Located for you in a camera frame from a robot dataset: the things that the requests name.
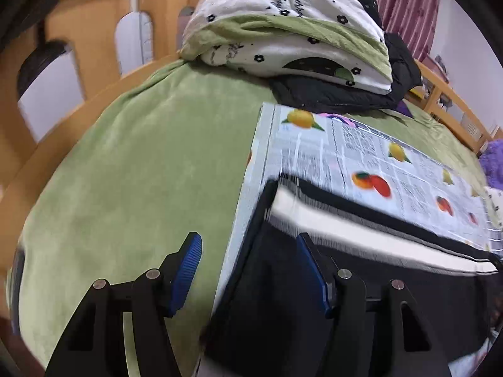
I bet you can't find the white floral pillow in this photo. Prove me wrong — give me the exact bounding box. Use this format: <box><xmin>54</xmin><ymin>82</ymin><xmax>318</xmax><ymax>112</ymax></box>
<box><xmin>483</xmin><ymin>186</ymin><xmax>503</xmax><ymax>229</ymax></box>

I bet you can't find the green bed sheet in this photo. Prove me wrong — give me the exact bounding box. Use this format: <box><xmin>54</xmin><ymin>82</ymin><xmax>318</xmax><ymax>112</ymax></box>
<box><xmin>6</xmin><ymin>53</ymin><xmax>488</xmax><ymax>377</ymax></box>

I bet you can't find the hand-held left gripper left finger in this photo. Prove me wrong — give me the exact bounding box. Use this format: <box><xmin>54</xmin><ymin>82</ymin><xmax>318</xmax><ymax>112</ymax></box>
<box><xmin>45</xmin><ymin>232</ymin><xmax>203</xmax><ymax>377</ymax></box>

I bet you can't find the purple plush toy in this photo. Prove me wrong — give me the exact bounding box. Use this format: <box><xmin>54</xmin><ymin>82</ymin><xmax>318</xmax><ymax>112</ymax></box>
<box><xmin>477</xmin><ymin>137</ymin><xmax>503</xmax><ymax>189</ymax></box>

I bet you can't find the pink striped curtain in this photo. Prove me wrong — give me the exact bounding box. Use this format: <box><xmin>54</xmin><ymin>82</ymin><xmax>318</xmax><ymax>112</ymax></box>
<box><xmin>342</xmin><ymin>0</ymin><xmax>441</xmax><ymax>63</ymax></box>

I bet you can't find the fruit printed tablecloth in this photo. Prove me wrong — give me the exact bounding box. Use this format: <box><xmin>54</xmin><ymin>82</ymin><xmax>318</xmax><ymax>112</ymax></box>
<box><xmin>210</xmin><ymin>102</ymin><xmax>500</xmax><ymax>319</ymax></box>

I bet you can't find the black pants white waistband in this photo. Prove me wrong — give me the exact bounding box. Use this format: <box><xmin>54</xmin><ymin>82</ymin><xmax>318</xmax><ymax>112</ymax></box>
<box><xmin>198</xmin><ymin>177</ymin><xmax>502</xmax><ymax>377</ymax></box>

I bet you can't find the wooden bed frame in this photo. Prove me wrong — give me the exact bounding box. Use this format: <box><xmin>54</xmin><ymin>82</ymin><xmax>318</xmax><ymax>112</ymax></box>
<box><xmin>0</xmin><ymin>0</ymin><xmax>503</xmax><ymax>283</ymax></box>

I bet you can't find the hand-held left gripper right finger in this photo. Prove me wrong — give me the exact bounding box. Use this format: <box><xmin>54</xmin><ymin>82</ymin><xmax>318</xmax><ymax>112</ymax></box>
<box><xmin>296</xmin><ymin>232</ymin><xmax>452</xmax><ymax>377</ymax></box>

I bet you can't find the black jacket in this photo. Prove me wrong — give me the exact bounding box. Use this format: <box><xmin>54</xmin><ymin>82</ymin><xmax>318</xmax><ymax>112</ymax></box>
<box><xmin>269</xmin><ymin>31</ymin><xmax>423</xmax><ymax>115</ymax></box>

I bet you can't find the folded white floral quilt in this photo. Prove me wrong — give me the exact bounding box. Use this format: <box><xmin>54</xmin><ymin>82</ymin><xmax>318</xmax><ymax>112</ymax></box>
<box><xmin>179</xmin><ymin>0</ymin><xmax>394</xmax><ymax>96</ymax></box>

